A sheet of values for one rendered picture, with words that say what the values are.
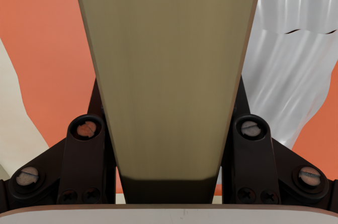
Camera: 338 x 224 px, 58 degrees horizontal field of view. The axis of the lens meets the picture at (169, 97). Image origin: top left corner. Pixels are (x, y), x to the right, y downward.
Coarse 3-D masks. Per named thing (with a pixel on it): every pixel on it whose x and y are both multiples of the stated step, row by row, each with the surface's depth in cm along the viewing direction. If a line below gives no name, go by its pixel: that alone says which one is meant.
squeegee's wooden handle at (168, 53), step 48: (96, 0) 4; (144, 0) 4; (192, 0) 4; (240, 0) 5; (96, 48) 5; (144, 48) 5; (192, 48) 5; (240, 48) 5; (144, 96) 6; (192, 96) 6; (144, 144) 7; (192, 144) 7; (144, 192) 9; (192, 192) 9
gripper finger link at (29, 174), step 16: (96, 80) 12; (96, 96) 11; (96, 112) 11; (64, 144) 10; (32, 160) 9; (48, 160) 9; (112, 160) 11; (16, 176) 9; (32, 176) 9; (48, 176) 9; (16, 192) 9; (32, 192) 9; (48, 192) 9
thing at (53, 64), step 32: (0, 32) 17; (32, 32) 17; (64, 32) 17; (32, 64) 19; (64, 64) 19; (32, 96) 21; (64, 96) 21; (64, 128) 24; (320, 128) 23; (320, 160) 27
